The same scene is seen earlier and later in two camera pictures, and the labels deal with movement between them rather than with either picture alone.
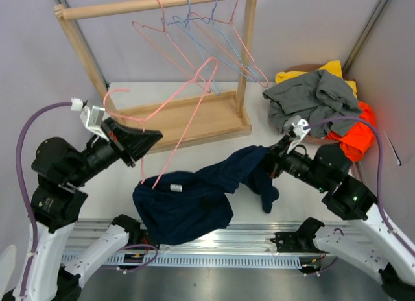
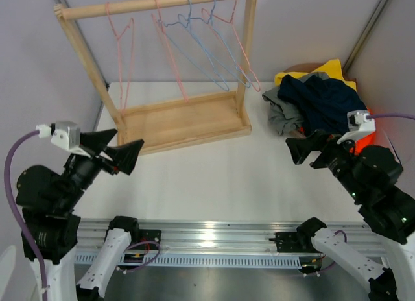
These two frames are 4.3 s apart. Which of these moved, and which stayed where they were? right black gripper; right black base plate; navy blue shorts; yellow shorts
Moved: right black gripper; navy blue shorts
Stayed: right black base plate; yellow shorts
